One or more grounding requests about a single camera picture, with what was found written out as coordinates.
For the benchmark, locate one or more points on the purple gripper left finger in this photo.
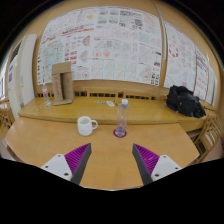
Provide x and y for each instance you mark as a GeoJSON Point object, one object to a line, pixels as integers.
{"type": "Point", "coordinates": [70, 166]}

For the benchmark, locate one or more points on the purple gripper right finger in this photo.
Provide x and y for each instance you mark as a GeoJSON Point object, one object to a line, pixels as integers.
{"type": "Point", "coordinates": [151, 166]}

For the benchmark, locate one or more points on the clear plastic water bottle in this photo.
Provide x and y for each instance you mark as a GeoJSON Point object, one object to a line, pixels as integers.
{"type": "Point", "coordinates": [122, 118]}

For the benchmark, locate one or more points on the white ceramic mug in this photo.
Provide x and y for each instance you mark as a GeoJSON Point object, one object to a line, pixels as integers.
{"type": "Point", "coordinates": [86, 125]}

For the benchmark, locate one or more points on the red round coaster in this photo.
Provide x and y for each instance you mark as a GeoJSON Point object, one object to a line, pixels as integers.
{"type": "Point", "coordinates": [115, 134]}

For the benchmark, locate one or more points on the wooden chair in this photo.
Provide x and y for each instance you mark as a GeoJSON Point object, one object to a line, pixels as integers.
{"type": "Point", "coordinates": [208, 137]}

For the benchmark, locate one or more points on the black backpack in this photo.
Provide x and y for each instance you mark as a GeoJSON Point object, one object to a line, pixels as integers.
{"type": "Point", "coordinates": [182, 100]}

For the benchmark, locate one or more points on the small items on far table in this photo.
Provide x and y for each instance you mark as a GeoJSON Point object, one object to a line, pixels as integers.
{"type": "Point", "coordinates": [108, 103]}

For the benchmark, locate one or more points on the brown cardboard stand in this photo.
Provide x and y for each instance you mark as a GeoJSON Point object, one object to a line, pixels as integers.
{"type": "Point", "coordinates": [62, 83]}

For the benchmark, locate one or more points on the small bottle by cardboard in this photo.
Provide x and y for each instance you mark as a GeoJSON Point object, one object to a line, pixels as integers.
{"type": "Point", "coordinates": [45, 94]}

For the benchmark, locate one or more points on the white air conditioner unit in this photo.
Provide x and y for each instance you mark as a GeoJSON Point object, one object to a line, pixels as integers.
{"type": "Point", "coordinates": [20, 82]}

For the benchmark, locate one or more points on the far right wall poster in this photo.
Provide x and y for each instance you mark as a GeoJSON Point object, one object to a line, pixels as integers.
{"type": "Point", "coordinates": [201, 81]}

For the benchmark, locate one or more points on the right wall poster sheet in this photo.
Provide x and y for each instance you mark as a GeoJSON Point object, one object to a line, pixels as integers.
{"type": "Point", "coordinates": [181, 61]}

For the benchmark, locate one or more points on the large left wall poster sheet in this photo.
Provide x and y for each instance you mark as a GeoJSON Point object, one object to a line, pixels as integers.
{"type": "Point", "coordinates": [106, 43]}

